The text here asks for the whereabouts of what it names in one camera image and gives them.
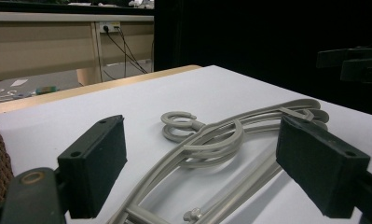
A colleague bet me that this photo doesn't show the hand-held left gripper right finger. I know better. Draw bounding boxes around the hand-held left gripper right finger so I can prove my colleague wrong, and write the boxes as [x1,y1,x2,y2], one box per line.
[275,115,371,219]

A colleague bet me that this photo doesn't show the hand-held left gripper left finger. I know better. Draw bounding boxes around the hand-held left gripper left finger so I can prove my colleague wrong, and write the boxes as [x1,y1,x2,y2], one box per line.
[57,114,128,219]

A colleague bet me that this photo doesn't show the grey plastic clothes hanger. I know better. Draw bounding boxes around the grey plastic clothes hanger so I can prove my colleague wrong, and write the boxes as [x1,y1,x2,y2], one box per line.
[124,104,330,224]
[106,98,330,224]

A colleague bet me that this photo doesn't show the colourful plastic toys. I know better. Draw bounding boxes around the colourful plastic toys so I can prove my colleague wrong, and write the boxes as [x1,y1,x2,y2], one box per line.
[13,85,59,100]

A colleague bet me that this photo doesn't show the white table cover sheet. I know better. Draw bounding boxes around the white table cover sheet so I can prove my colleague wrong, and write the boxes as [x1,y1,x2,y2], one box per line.
[0,64,372,224]

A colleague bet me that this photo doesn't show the black power cables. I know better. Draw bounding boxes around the black power cables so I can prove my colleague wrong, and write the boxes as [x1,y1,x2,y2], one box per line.
[103,25,149,82]

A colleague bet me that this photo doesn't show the white wall power outlet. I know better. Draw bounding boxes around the white wall power outlet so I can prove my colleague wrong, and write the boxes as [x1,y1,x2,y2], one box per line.
[98,21,121,34]

